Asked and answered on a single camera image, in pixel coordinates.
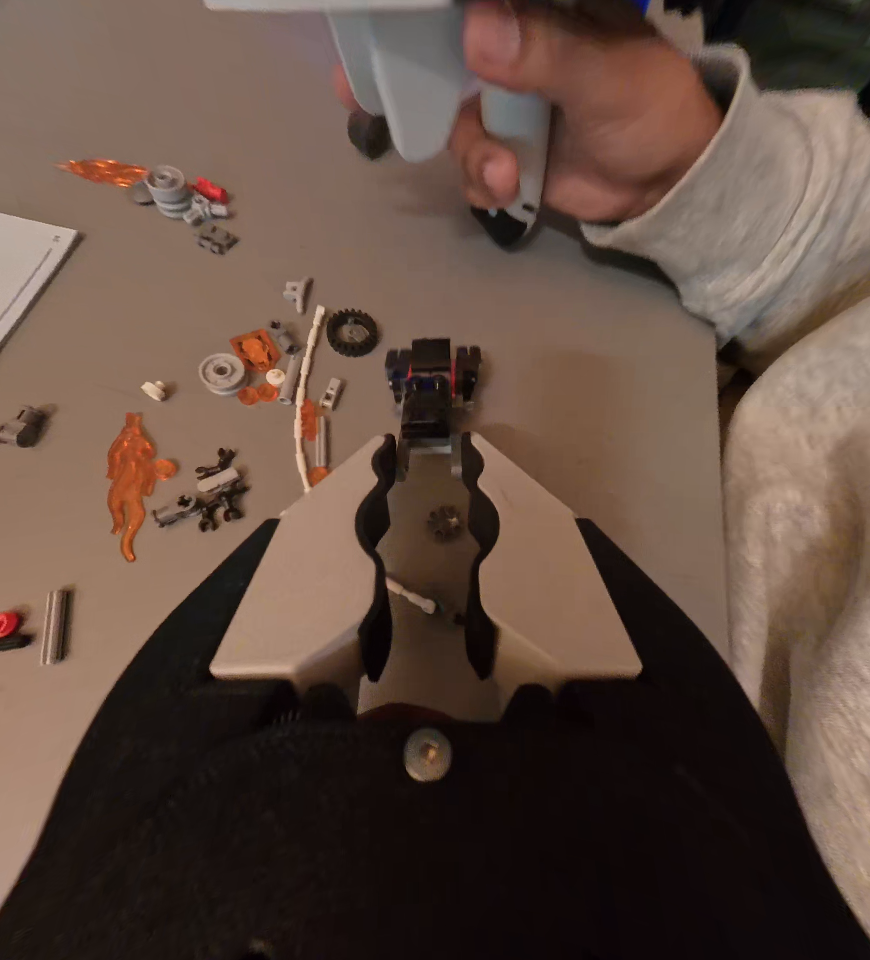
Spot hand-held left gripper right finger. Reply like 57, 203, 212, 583
461, 431, 643, 708

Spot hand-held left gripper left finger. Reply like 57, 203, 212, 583
210, 433, 398, 712

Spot black lego vehicle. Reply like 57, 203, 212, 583
384, 336, 483, 483

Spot small black tyre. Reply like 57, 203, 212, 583
325, 308, 380, 359

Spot person's right forearm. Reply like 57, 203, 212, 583
581, 43, 870, 355

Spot person's right hand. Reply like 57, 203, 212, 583
333, 0, 722, 225

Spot white bar piece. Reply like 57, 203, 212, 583
385, 575, 438, 613

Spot grey joint connector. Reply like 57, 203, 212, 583
153, 495, 205, 528

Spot large orange flame piece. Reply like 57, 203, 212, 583
105, 411, 160, 563

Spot single grey wheel hub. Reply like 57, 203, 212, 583
197, 352, 250, 397

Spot orange printed tile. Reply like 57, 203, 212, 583
229, 327, 284, 375

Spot grey grooved beam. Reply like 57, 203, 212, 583
40, 589, 73, 666

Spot stacked grey wheel hubs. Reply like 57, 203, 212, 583
144, 165, 194, 220

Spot person's light grey clothing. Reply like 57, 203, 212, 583
718, 273, 870, 960

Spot long orange flame piece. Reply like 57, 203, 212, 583
54, 157, 149, 189

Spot grey and black connector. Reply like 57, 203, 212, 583
0, 404, 55, 450

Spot instruction booklet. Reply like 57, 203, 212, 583
0, 201, 85, 402

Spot white chain piece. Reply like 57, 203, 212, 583
292, 303, 328, 493

